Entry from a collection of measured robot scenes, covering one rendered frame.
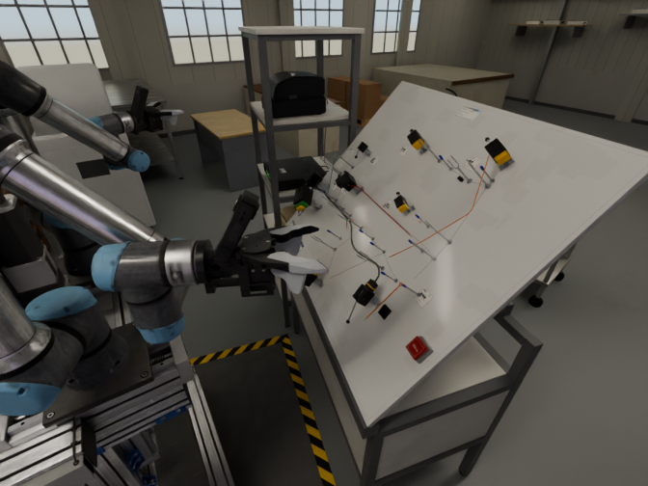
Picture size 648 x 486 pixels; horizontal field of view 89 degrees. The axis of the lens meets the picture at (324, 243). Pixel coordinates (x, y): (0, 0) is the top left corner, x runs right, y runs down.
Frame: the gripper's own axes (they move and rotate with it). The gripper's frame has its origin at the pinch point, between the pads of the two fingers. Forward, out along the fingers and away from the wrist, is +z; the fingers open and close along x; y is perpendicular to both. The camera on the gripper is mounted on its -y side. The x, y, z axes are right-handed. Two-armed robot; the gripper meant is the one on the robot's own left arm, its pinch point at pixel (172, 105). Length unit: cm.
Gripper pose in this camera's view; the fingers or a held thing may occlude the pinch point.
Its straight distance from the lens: 164.6
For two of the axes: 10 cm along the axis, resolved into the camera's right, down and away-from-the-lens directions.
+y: -1.2, 7.8, 6.2
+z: 5.4, -4.7, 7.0
